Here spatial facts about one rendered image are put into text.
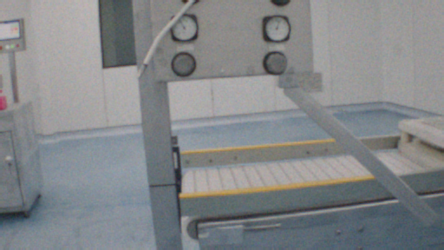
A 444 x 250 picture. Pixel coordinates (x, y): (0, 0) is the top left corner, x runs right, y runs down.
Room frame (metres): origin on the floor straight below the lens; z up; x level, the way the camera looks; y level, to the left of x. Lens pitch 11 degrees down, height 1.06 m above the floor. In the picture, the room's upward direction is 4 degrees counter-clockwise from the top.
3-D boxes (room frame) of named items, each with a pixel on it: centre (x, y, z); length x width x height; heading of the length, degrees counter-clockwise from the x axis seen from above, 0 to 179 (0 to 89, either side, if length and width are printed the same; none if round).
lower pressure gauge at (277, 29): (0.60, -0.08, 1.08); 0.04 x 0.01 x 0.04; 94
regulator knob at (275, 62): (0.59, -0.08, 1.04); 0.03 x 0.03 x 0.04; 4
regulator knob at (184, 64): (0.58, 0.04, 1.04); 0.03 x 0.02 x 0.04; 94
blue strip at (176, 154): (0.91, 0.10, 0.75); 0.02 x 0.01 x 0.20; 94
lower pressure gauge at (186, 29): (0.59, 0.04, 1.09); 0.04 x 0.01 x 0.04; 94
